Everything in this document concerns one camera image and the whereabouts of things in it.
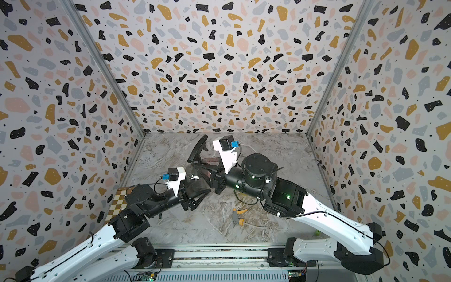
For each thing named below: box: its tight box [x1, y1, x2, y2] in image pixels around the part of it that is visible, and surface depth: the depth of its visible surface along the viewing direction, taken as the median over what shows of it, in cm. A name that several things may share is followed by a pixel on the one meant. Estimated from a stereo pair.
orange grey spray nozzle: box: [232, 207, 248, 228], surface depth 87 cm
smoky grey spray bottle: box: [183, 162, 211, 198], surface depth 53 cm
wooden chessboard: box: [104, 186, 136, 226], surface depth 89 cm
